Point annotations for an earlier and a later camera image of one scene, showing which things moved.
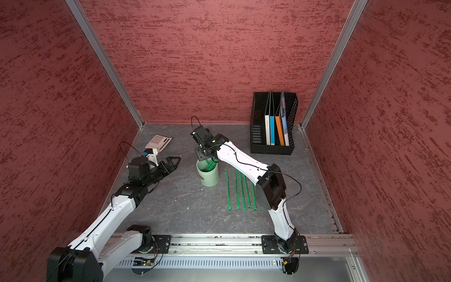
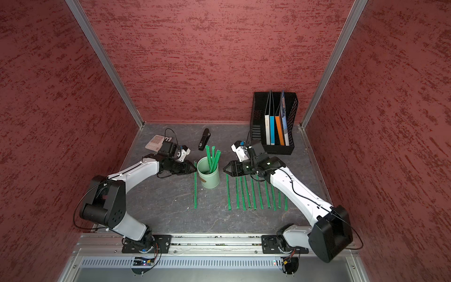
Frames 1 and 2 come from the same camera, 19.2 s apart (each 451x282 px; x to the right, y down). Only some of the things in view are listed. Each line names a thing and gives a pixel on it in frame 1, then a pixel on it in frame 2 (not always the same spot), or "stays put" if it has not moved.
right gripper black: [202, 156] to [235, 168]
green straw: [243, 198] stays put
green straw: [253, 198] stays put
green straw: [238, 202] stays put
